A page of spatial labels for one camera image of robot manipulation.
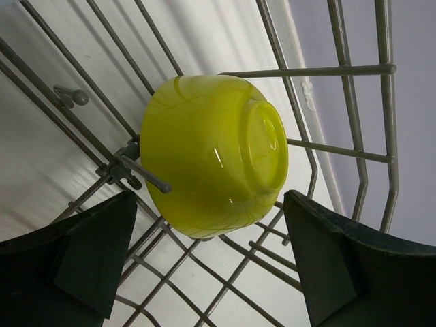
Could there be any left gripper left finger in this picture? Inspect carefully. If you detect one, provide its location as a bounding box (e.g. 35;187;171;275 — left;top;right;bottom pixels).
1;191;137;326

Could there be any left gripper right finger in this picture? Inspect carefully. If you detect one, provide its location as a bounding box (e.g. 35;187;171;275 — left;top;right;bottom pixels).
283;190;435;326

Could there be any green plastic bowl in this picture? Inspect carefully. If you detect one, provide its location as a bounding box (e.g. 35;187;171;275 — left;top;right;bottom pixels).
140;75;289;239

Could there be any grey wire dish rack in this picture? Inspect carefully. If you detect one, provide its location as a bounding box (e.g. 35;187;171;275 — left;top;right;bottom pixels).
0;0;400;327

